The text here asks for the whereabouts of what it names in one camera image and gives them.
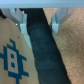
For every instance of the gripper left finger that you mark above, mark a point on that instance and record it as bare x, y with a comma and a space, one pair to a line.
20, 20

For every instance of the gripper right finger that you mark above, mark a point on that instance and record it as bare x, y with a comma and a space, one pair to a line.
56, 20

